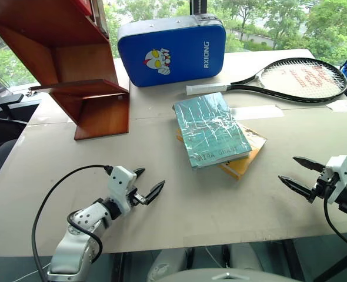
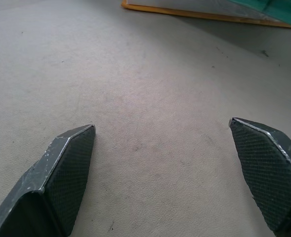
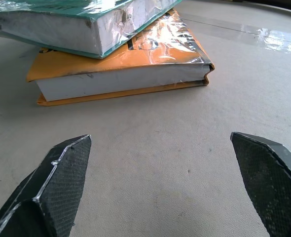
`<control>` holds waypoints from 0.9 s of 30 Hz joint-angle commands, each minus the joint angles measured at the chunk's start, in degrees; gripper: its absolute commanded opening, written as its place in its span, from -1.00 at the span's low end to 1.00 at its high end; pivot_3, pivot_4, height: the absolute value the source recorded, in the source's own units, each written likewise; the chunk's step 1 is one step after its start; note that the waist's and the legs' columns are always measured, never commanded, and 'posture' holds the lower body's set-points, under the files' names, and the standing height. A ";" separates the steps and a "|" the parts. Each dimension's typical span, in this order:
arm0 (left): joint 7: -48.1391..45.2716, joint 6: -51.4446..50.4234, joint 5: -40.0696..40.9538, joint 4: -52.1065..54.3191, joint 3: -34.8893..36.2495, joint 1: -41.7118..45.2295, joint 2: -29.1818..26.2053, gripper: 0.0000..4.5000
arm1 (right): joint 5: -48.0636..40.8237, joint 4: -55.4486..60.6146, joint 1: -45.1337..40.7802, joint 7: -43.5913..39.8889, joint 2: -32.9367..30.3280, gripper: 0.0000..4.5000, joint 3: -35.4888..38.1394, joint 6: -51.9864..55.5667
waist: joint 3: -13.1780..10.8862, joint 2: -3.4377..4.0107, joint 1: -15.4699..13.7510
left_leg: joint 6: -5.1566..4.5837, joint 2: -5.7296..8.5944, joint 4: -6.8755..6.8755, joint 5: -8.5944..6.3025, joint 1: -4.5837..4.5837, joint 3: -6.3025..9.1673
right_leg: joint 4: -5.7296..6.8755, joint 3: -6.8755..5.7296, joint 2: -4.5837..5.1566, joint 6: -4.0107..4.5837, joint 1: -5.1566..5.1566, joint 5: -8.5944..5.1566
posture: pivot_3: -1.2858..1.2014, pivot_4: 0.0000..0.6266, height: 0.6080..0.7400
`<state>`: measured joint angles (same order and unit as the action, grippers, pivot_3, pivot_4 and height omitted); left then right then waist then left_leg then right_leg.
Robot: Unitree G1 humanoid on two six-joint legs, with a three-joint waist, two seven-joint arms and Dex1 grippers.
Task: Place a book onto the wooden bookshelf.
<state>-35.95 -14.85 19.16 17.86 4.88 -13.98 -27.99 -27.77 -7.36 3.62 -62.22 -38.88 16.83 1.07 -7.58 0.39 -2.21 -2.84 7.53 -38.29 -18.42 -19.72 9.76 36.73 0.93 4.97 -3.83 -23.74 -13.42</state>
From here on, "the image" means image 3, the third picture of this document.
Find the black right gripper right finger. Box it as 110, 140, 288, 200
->
230, 131, 291, 237

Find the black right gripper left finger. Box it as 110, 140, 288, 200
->
0, 134, 92, 237

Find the orange hardcover book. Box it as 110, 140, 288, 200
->
26, 8, 215, 107

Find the teal hardcover book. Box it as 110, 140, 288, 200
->
0, 0, 183, 60

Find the clear tape strip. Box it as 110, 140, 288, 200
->
179, 12, 291, 58

